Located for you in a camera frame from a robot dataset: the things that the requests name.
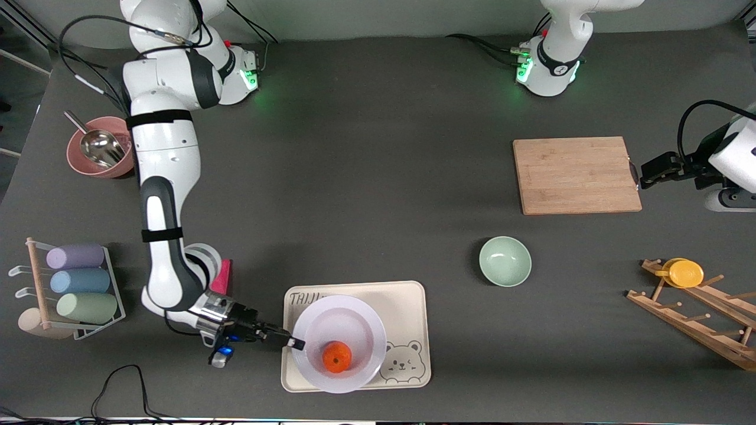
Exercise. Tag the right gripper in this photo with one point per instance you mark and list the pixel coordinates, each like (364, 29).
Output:
(241, 324)

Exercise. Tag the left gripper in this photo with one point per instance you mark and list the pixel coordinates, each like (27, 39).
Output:
(691, 166)

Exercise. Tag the white round plate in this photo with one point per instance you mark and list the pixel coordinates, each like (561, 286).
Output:
(339, 319)

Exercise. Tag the orange fruit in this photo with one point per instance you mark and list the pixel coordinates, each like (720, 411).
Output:
(337, 357)

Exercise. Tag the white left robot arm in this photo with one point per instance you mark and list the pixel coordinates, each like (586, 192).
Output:
(552, 65)

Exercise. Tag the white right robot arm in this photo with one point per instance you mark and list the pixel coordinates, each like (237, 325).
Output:
(165, 153)

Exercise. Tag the pink folded cloth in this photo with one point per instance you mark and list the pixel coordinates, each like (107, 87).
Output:
(224, 280)

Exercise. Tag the yellow cup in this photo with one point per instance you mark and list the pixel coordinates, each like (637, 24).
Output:
(685, 274)

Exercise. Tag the wooden cutting board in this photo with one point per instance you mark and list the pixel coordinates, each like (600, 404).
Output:
(567, 177)

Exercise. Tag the cream tray with bear print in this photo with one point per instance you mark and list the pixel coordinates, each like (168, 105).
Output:
(407, 301)

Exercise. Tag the wooden peg rack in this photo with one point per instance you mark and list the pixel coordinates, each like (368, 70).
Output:
(697, 332)

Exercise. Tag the pale green bowl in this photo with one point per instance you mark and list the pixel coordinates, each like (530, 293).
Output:
(505, 261)

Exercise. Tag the green cup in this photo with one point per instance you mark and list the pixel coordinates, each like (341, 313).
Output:
(87, 308)

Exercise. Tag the blue cup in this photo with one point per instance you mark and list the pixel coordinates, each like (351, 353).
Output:
(80, 281)

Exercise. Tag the purple cup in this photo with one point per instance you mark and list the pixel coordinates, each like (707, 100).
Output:
(75, 257)

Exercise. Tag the beige cup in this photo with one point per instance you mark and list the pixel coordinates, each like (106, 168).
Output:
(31, 323)

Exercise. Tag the metal scoop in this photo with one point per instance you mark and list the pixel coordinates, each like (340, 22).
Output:
(100, 147)

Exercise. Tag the pink bowl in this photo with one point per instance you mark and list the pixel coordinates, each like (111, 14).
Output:
(80, 168)

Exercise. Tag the white metal bar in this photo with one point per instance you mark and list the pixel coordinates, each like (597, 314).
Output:
(9, 151)
(26, 62)

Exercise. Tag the dark metal rail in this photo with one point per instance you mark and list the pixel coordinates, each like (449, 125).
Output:
(32, 26)

